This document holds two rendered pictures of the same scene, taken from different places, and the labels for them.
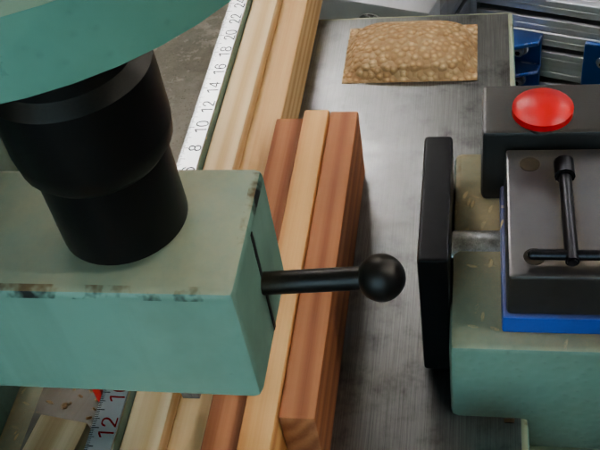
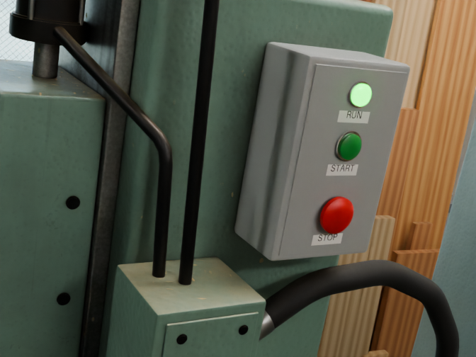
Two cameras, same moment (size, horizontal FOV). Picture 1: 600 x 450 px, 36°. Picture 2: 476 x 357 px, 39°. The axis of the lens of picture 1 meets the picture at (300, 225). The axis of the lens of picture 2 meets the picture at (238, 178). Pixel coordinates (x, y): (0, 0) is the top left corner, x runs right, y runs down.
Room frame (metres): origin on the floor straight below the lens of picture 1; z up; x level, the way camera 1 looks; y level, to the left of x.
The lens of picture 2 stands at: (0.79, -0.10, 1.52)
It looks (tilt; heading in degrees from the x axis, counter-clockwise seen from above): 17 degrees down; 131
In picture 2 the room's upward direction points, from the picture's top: 10 degrees clockwise
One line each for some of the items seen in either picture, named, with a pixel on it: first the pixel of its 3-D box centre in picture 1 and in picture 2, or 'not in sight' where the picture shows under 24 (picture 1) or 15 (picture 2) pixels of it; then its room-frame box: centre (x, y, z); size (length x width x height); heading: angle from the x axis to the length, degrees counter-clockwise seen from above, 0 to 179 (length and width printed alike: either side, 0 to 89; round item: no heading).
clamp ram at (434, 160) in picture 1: (494, 254); not in sight; (0.32, -0.10, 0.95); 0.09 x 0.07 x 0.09; 164
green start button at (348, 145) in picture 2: not in sight; (350, 146); (0.52, 0.33, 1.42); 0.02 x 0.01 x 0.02; 74
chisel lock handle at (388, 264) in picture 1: (326, 277); not in sight; (0.25, -0.01, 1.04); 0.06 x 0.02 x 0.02; 74
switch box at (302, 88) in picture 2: not in sight; (319, 152); (0.49, 0.34, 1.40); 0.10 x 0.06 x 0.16; 74
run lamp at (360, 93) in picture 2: not in sight; (361, 95); (0.52, 0.33, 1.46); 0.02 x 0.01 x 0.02; 74
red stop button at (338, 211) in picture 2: not in sight; (336, 215); (0.53, 0.33, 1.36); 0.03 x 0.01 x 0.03; 74
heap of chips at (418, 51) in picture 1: (410, 44); not in sight; (0.57, -0.11, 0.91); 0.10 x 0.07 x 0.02; 74
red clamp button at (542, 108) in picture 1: (542, 109); not in sight; (0.35, -0.13, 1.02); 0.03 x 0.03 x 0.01
